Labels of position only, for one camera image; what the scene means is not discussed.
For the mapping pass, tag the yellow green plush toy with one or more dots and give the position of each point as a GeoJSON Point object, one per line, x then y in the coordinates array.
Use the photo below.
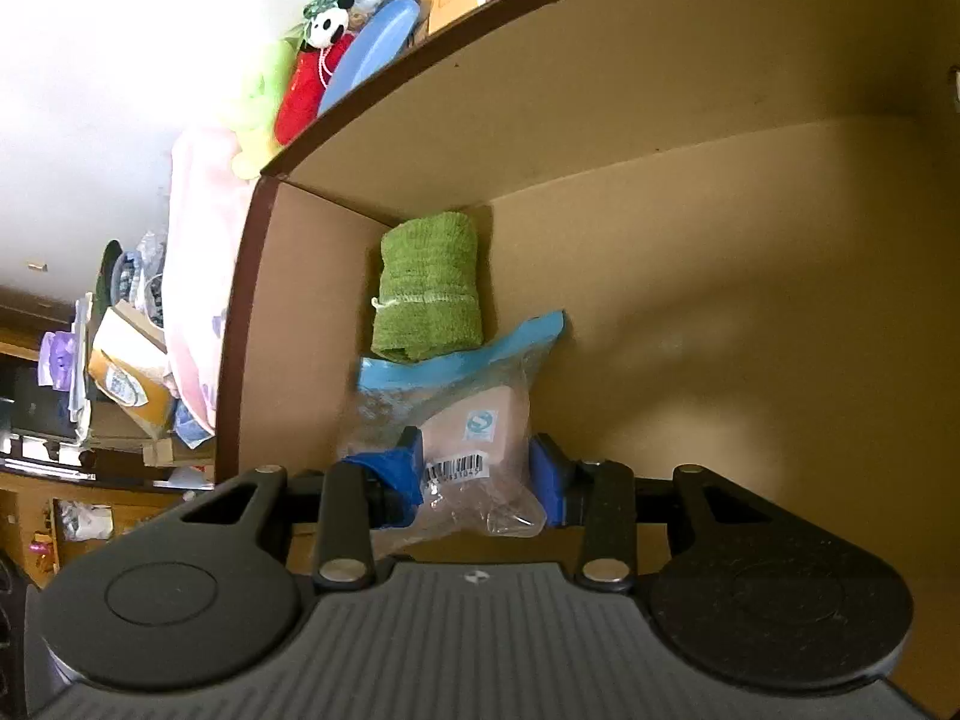
{"type": "Point", "coordinates": [256, 144]}

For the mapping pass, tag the blue glasses case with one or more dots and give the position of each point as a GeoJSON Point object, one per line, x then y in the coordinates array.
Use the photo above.
{"type": "Point", "coordinates": [374, 47]}

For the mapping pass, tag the clear plastic bag with item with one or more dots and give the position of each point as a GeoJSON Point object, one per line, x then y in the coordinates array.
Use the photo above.
{"type": "Point", "coordinates": [473, 411]}

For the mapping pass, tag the red plush toy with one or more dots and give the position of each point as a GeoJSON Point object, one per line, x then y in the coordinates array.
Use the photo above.
{"type": "Point", "coordinates": [313, 72]}

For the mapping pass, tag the yellow tissue box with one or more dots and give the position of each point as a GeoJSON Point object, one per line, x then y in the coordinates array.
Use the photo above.
{"type": "Point", "coordinates": [129, 365]}

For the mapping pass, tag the panda plush toy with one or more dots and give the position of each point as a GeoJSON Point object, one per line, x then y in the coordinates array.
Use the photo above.
{"type": "Point", "coordinates": [325, 22]}

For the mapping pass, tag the brown cardboard box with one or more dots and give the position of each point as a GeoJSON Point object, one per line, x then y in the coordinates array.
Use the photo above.
{"type": "Point", "coordinates": [747, 210]}

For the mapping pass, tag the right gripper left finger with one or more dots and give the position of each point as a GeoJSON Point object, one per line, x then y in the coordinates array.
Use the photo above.
{"type": "Point", "coordinates": [392, 481]}

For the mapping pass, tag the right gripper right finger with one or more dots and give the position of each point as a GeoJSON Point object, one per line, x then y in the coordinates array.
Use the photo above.
{"type": "Point", "coordinates": [549, 470]}

